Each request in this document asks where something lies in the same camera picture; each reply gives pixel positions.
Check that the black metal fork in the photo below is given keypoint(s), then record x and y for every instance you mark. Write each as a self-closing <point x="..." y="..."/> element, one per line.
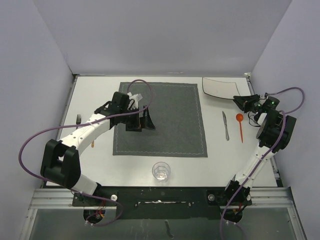
<point x="78" y="119"/>

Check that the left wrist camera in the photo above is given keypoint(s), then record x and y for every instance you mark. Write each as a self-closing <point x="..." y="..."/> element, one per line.
<point x="134" y="101"/>

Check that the silver table knife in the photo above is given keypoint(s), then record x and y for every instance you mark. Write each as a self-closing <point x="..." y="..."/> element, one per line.
<point x="225" y="126"/>

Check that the aluminium frame rail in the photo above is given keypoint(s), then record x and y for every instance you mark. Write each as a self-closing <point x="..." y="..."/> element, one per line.
<point x="58" y="198"/>

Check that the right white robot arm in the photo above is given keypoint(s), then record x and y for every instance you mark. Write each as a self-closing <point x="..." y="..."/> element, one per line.
<point x="274" y="134"/>

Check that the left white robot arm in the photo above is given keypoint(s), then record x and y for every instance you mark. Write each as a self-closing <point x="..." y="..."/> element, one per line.
<point x="61" y="159"/>

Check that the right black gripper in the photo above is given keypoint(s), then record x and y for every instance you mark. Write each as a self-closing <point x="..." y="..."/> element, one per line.
<point x="245" y="102"/>

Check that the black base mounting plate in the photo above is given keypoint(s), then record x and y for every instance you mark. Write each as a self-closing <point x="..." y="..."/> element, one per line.
<point x="176" y="211"/>

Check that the white rectangular plate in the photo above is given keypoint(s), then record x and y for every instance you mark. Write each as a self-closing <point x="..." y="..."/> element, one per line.
<point x="220" y="87"/>

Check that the clear drinking glass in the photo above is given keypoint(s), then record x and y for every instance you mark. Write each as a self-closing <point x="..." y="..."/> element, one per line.
<point x="161" y="171"/>

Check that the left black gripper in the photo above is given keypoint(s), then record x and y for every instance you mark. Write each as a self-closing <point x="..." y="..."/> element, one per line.
<point x="138" y="125"/>

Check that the orange plastic spoon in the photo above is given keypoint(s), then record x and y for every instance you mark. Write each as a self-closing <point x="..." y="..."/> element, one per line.
<point x="240" y="118"/>

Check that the grey cloth placemat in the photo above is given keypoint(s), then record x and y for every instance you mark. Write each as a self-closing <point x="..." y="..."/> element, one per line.
<point x="175" y="111"/>

